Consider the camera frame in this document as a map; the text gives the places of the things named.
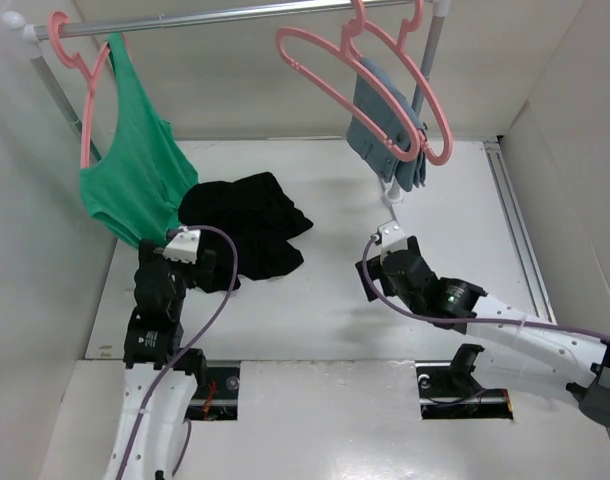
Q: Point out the black t shirt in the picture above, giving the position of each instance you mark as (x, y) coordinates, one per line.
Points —
(257, 215)

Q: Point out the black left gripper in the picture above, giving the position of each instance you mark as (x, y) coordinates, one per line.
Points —
(202, 273)

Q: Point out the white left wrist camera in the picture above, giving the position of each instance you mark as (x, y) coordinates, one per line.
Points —
(182, 245)

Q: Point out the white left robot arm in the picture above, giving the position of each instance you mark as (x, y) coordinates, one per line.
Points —
(160, 377)

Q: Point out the blue denim shorts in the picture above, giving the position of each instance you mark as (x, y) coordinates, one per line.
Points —
(382, 162)

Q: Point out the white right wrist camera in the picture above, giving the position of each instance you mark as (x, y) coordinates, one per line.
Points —
(390, 235)

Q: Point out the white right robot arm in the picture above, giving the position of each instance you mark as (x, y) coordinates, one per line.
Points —
(506, 349)

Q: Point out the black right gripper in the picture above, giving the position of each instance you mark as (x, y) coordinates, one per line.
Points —
(375, 271)

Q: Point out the aluminium rail on table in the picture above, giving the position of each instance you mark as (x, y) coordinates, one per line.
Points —
(531, 273)

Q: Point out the metal clothes rack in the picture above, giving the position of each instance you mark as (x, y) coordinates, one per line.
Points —
(33, 35)

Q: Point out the green tank top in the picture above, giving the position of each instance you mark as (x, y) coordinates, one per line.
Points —
(135, 190)

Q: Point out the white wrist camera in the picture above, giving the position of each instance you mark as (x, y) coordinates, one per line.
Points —
(390, 235)
(182, 245)

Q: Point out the pink hanger with shorts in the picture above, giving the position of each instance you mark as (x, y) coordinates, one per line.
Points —
(420, 73)

